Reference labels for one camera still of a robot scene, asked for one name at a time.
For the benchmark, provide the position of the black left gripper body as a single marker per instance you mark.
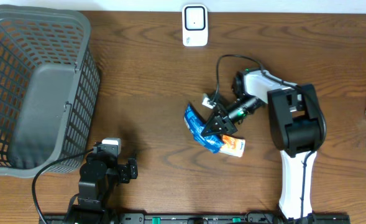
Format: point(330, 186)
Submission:
point(122, 174)

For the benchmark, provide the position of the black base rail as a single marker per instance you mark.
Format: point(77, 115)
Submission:
point(251, 217)

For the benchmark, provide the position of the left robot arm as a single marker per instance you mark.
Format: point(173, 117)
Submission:
point(98, 177)

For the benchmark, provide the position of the white barcode scanner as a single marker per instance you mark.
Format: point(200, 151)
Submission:
point(195, 25)

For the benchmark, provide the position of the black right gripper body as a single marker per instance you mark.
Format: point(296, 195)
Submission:
point(238, 109)

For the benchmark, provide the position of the grey plastic mesh basket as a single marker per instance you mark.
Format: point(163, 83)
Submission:
point(49, 84)

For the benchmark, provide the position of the orange white snack packet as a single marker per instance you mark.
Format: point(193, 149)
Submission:
point(232, 146)

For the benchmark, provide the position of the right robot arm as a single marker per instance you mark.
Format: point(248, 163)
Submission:
point(297, 126)

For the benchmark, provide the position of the blue Oreo cookie pack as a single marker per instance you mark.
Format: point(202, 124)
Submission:
point(195, 125)

